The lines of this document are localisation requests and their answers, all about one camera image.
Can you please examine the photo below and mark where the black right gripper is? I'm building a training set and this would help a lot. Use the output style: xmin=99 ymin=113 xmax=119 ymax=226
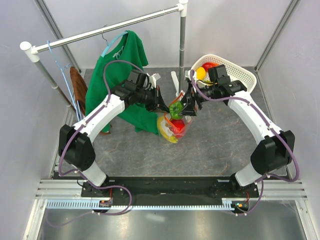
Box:
xmin=178 ymin=82 xmax=217 ymax=117

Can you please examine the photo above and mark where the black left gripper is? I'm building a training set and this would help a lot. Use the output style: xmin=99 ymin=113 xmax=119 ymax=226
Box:
xmin=136 ymin=86 xmax=170 ymax=114

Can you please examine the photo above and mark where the green bell pepper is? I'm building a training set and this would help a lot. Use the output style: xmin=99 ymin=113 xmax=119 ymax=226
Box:
xmin=169 ymin=101 xmax=184 ymax=120

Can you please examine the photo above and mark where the clear zip top bag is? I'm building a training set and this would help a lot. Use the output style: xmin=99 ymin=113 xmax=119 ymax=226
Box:
xmin=156 ymin=91 xmax=195 ymax=143

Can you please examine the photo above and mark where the red apple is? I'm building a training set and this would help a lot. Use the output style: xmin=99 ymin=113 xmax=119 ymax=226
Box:
xmin=171 ymin=119 xmax=185 ymax=136

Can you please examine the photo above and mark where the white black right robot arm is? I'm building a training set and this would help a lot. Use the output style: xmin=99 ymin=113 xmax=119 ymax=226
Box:
xmin=178 ymin=64 xmax=300 ymax=197

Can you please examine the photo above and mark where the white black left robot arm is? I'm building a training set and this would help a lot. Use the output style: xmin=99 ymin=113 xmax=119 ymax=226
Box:
xmin=58 ymin=70 xmax=169 ymax=197

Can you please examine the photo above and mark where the yellow green mango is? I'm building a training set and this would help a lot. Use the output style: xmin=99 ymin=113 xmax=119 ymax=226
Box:
xmin=202 ymin=80 xmax=213 ymax=85

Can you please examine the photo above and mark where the yellow lemon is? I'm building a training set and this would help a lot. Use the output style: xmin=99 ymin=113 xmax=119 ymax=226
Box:
xmin=196 ymin=66 xmax=206 ymax=81

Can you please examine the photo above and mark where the white plastic basket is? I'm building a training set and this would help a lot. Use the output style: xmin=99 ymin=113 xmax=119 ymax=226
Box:
xmin=191 ymin=54 xmax=257 ymax=94

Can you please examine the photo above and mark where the green shirt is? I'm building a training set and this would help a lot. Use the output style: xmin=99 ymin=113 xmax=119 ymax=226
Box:
xmin=84 ymin=30 xmax=160 ymax=137

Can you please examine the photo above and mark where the blue shirt hanger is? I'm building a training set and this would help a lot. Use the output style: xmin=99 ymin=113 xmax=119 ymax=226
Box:
xmin=100 ymin=31 xmax=129 ymax=58

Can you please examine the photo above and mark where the brown towel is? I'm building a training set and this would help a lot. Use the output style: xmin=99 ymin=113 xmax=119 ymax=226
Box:
xmin=69 ymin=66 xmax=88 ymax=115

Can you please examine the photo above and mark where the light blue hanger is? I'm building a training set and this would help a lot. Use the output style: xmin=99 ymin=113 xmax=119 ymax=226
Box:
xmin=47 ymin=40 xmax=83 ymax=121

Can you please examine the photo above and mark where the white clothes rack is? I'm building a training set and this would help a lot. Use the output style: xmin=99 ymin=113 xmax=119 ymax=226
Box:
xmin=19 ymin=0 xmax=188 ymax=118

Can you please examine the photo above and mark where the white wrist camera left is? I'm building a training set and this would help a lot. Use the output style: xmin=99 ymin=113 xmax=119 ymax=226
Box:
xmin=147 ymin=73 xmax=161 ymax=89

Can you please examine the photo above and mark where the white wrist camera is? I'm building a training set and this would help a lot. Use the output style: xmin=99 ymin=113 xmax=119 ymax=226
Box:
xmin=147 ymin=73 xmax=161 ymax=89
xmin=184 ymin=70 xmax=193 ymax=86

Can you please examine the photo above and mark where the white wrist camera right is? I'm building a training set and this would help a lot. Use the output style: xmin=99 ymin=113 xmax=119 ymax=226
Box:
xmin=184 ymin=70 xmax=193 ymax=86

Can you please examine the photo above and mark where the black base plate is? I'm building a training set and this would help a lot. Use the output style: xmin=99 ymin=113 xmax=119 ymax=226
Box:
xmin=81 ymin=176 xmax=259 ymax=207

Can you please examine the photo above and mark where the aluminium frame rail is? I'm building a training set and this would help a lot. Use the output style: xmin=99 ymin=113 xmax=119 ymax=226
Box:
xmin=36 ymin=179 xmax=308 ymax=201

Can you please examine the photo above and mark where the slotted cable duct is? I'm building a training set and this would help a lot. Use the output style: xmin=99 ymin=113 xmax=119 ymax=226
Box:
xmin=46 ymin=199 xmax=236 ymax=211

